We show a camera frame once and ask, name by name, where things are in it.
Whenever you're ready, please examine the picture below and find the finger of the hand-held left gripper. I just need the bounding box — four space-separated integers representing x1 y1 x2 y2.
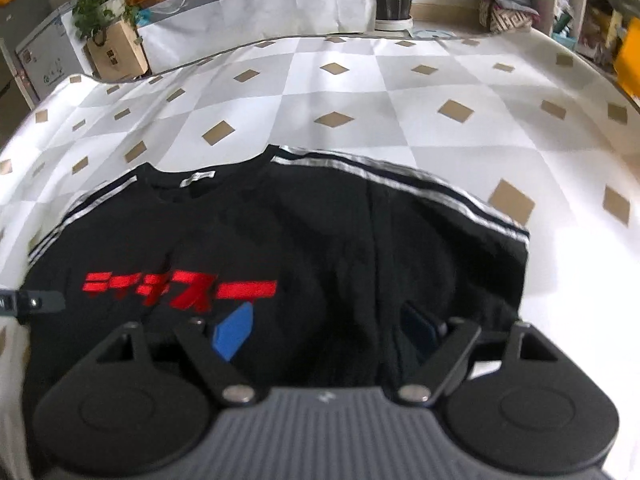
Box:
0 289 65 318

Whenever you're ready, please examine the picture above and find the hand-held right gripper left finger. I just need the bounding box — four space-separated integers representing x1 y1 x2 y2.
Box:
95 302 257 407

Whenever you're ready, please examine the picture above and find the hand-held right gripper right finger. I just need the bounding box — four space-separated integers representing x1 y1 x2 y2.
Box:
399 301 558 407

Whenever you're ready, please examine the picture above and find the black t-shirt with red print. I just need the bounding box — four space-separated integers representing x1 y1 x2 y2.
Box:
20 144 531 401

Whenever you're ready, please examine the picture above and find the grey white checkered tablecloth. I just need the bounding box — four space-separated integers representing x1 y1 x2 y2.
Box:
0 25 640 480

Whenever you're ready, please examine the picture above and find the white chest freezer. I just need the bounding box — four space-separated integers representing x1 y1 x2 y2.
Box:
15 0 93 101

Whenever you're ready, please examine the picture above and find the cardboard box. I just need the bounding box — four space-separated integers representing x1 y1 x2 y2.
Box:
86 20 150 81

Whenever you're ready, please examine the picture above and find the round white blue disc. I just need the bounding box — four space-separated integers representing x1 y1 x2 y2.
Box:
410 27 458 41

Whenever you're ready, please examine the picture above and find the green ivy plant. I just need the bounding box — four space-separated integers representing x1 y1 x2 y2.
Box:
67 0 141 41

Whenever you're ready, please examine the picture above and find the patterned storage basket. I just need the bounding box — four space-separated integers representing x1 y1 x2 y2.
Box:
477 0 536 36

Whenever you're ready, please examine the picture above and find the side table with grey cloth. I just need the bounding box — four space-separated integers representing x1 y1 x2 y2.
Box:
135 0 378 75

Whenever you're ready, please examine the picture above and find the yellow plastic chair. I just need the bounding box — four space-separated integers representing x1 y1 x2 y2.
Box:
612 17 640 98

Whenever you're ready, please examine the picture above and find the white shelf unit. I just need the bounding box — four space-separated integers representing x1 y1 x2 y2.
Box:
550 0 640 76

